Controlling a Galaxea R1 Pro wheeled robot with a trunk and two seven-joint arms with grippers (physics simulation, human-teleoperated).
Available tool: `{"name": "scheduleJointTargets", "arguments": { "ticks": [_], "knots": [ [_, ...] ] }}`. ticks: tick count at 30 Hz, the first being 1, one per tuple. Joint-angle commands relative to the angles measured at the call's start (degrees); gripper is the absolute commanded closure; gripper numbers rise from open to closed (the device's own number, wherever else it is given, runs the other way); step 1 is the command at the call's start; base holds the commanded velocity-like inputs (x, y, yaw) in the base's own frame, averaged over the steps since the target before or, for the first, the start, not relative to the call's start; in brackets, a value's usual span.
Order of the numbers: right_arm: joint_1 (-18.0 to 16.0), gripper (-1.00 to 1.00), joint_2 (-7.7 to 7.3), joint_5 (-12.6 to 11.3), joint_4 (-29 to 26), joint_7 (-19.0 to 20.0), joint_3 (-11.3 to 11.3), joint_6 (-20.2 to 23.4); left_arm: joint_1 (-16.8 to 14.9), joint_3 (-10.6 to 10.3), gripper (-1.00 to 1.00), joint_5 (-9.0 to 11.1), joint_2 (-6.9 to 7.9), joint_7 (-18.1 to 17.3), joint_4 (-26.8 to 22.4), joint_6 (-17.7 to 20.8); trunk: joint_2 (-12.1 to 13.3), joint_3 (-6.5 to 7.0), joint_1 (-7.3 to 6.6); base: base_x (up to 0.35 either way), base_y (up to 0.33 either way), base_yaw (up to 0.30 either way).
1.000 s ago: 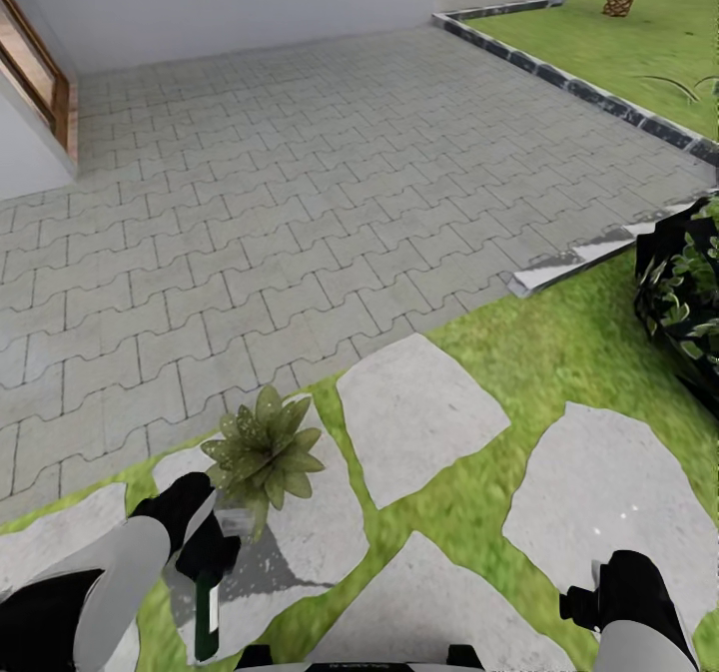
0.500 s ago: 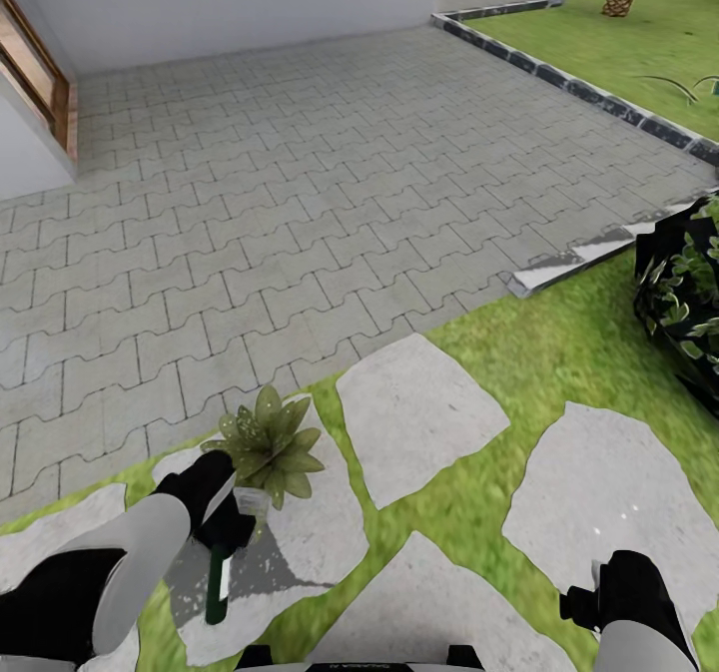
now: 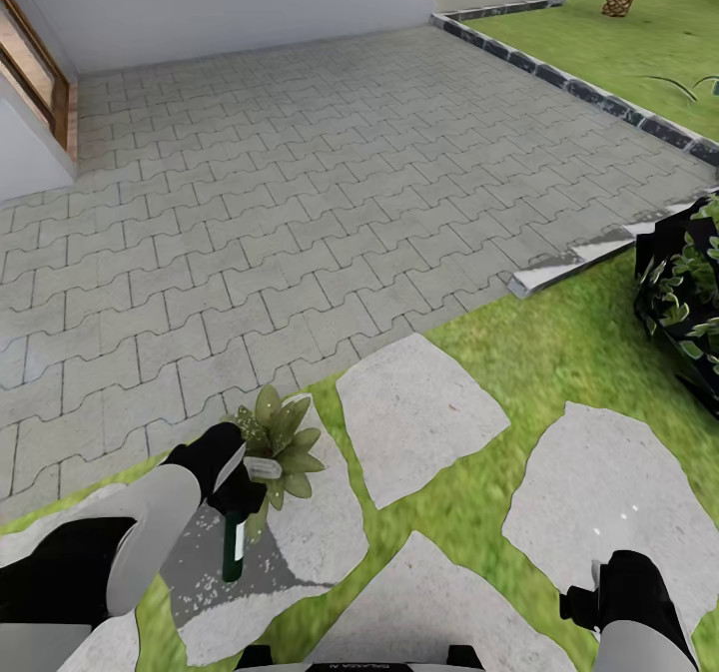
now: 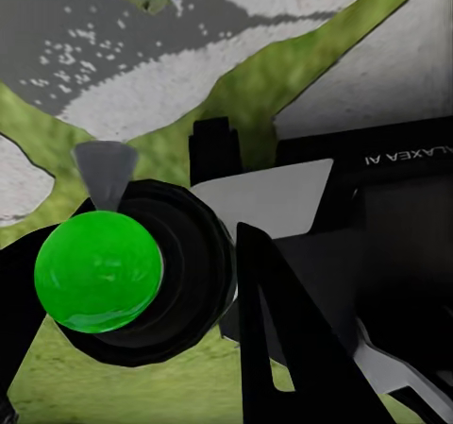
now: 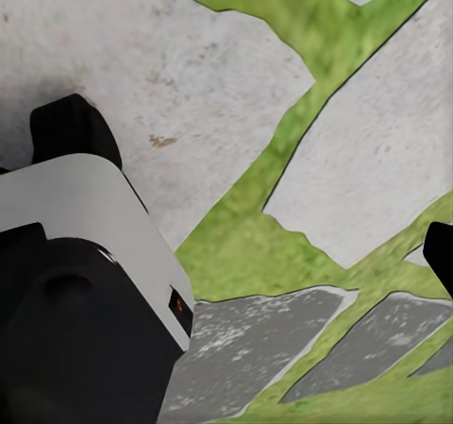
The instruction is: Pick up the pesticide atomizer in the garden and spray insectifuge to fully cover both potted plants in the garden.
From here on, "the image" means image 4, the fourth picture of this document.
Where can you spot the insectifuge atomizer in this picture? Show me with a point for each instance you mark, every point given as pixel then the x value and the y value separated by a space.
pixel 141 271

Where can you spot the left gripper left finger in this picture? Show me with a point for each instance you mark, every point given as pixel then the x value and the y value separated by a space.
pixel 21 312

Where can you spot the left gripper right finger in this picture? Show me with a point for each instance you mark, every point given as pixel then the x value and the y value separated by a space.
pixel 329 386

